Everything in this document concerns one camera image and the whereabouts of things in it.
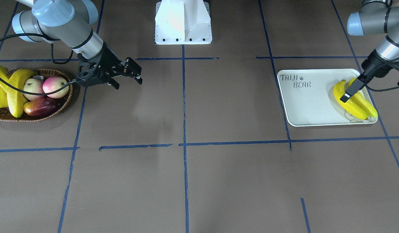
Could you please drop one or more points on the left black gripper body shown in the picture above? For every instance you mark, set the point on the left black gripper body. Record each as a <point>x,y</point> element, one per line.
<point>372,65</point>

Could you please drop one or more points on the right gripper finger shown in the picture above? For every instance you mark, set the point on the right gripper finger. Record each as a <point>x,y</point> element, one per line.
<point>113,83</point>
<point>130,68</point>

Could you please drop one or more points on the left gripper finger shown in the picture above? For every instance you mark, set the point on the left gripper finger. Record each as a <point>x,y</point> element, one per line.
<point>351,92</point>

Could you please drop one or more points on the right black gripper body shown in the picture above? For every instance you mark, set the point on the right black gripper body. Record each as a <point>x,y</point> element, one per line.
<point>109,60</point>

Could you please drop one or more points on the yellow banana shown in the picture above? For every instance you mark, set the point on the yellow banana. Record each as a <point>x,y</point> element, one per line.
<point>15,99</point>
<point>350,106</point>
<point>362,103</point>
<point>4,78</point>

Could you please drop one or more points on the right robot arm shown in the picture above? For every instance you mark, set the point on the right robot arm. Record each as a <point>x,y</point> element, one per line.
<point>69,21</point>

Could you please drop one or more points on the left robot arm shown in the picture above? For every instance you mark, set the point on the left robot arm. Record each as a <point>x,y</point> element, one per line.
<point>375,17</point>

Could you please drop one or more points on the brown wicker basket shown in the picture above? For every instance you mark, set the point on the brown wicker basket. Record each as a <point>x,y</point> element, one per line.
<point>64,102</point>

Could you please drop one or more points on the red-green apple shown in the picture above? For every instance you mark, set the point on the red-green apple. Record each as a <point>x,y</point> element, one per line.
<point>54,83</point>

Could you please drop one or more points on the white bear tray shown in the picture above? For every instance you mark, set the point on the white bear tray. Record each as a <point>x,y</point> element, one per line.
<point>308,97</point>

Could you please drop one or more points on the red mango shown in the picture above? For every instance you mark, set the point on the red mango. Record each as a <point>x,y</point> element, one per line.
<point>41,107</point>

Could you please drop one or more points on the pale green apple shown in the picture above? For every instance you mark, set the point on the pale green apple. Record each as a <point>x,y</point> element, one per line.
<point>33,86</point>

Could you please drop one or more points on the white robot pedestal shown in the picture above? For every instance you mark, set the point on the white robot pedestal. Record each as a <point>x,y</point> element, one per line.
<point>183,22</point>

